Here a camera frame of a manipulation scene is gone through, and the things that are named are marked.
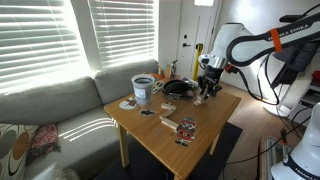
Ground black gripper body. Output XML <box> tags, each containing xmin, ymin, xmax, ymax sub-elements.
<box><xmin>197</xmin><ymin>68</ymin><xmax>223</xmax><ymax>96</ymax></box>

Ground small wooden block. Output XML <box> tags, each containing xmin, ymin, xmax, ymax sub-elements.
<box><xmin>194</xmin><ymin>100</ymin><xmax>202</xmax><ymax>106</ymax></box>

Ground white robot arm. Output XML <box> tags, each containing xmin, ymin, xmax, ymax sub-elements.
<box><xmin>198</xmin><ymin>13</ymin><xmax>320</xmax><ymax>99</ymax></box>

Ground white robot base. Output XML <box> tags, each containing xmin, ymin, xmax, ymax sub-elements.
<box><xmin>271</xmin><ymin>103</ymin><xmax>320</xmax><ymax>180</ymax></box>

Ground wooden block on table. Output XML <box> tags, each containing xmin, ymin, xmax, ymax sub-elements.
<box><xmin>161</xmin><ymin>103</ymin><xmax>177</xmax><ymax>111</ymax></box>

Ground long wooden block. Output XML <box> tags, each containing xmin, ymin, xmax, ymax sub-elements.
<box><xmin>161</xmin><ymin>119</ymin><xmax>179</xmax><ymax>130</ymax></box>

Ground black headphones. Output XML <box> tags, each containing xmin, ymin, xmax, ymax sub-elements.
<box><xmin>162</xmin><ymin>80</ymin><xmax>195</xmax><ymax>100</ymax></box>

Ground santa nutcracker figure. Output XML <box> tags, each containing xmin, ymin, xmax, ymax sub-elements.
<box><xmin>176</xmin><ymin>117</ymin><xmax>196</xmax><ymax>146</ymax></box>

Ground wooden table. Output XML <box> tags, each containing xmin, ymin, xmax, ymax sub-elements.
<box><xmin>104</xmin><ymin>91</ymin><xmax>241</xmax><ymax>180</ymax></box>

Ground grey plastic cup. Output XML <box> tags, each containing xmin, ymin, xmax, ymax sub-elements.
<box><xmin>131</xmin><ymin>74</ymin><xmax>155</xmax><ymax>106</ymax></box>

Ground grey sofa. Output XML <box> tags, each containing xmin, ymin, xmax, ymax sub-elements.
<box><xmin>0</xmin><ymin>60</ymin><xmax>158</xmax><ymax>179</ymax></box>

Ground red patterned cloth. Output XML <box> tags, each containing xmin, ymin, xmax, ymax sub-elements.
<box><xmin>27</xmin><ymin>124</ymin><xmax>61</xmax><ymax>164</ymax></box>

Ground patterned cushion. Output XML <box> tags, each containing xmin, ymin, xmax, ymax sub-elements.
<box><xmin>0</xmin><ymin>124</ymin><xmax>38</xmax><ymax>180</ymax></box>

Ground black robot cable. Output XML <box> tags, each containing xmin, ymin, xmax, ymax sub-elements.
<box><xmin>223</xmin><ymin>54</ymin><xmax>320</xmax><ymax>168</ymax></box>

